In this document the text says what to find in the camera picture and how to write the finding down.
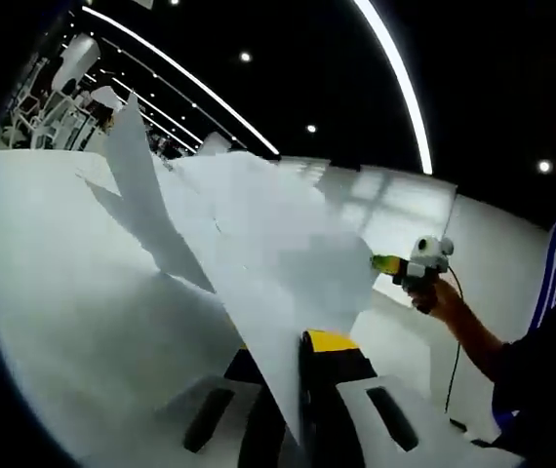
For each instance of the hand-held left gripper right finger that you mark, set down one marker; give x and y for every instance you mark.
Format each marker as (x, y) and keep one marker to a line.
(346, 419)

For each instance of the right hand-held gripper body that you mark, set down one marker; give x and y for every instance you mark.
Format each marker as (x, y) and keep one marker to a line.
(434, 258)

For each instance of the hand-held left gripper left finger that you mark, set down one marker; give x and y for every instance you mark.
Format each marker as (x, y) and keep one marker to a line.
(210, 429)

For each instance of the white printing papers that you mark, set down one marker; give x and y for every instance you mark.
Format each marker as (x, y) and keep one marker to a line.
(268, 244)

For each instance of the person's right hand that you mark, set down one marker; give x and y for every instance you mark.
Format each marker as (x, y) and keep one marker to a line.
(446, 302)

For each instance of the person's dark-clothed torso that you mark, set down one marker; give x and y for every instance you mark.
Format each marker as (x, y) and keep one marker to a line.
(541, 390)

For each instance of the long ceiling light strip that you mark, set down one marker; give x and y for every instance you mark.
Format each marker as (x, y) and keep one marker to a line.
(185, 73)
(405, 83)

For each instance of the white table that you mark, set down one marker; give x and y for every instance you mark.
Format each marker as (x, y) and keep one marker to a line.
(63, 292)

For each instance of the round ceiling spotlights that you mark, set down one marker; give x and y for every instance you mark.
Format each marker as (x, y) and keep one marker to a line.
(245, 57)

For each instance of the white office chair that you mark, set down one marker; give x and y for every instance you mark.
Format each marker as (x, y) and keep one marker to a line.
(56, 122)

